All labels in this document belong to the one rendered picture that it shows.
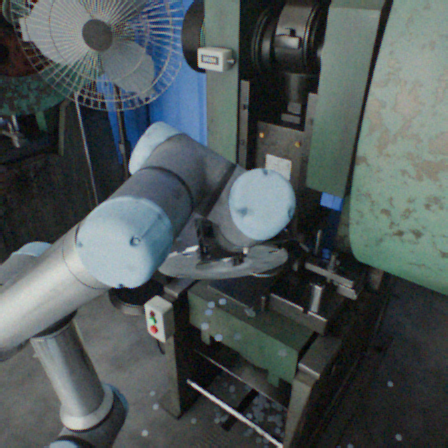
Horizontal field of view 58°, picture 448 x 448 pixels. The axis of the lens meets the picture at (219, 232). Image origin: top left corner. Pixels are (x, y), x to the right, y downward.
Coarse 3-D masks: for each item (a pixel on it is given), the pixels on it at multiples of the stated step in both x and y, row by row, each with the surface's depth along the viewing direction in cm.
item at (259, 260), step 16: (176, 256) 80; (192, 256) 81; (256, 256) 85; (272, 256) 87; (176, 272) 93; (192, 272) 94; (208, 272) 96; (224, 272) 97; (240, 272) 98; (256, 272) 100
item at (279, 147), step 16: (272, 112) 105; (288, 112) 100; (256, 128) 101; (272, 128) 98; (288, 128) 95; (256, 144) 103; (272, 144) 100; (288, 144) 97; (256, 160) 105; (272, 160) 102; (288, 160) 99; (288, 176) 101; (304, 224) 111
